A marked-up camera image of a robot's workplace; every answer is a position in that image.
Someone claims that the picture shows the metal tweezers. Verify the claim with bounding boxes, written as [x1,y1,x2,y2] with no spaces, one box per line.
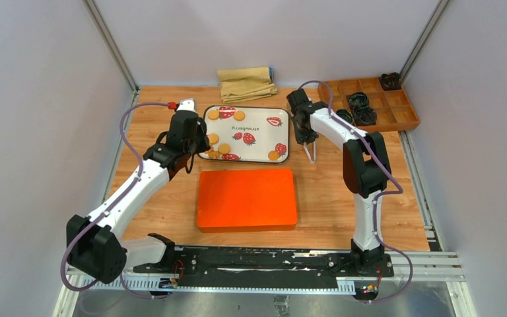
[302,141,317,164]

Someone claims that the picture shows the strawberry print white tray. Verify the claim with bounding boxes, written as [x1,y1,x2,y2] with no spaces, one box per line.
[199,105,290,164]

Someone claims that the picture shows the orange box lid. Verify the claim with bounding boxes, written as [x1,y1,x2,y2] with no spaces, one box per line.
[196,168,298,233]

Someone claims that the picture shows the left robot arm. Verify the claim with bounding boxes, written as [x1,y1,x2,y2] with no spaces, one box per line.
[62,106,209,284]

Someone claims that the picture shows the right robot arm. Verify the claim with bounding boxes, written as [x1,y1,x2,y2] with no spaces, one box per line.
[287,88,391,276]

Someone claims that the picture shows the flower shaped butter cookie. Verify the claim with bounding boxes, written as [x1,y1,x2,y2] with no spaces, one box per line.
[205,149,220,159]

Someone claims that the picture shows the folded beige cloth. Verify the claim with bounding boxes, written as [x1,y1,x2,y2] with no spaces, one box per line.
[217,67,278,104]

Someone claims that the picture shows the wooden compartment organizer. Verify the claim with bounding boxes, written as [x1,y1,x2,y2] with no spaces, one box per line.
[318,77,421,132]

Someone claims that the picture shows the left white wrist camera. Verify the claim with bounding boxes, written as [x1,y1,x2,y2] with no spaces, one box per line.
[176,98,197,112]

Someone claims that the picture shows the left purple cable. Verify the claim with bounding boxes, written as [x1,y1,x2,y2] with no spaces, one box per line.
[60,102,178,300]

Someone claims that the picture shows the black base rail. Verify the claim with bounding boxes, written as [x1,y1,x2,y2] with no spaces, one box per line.
[131,246,394,291]

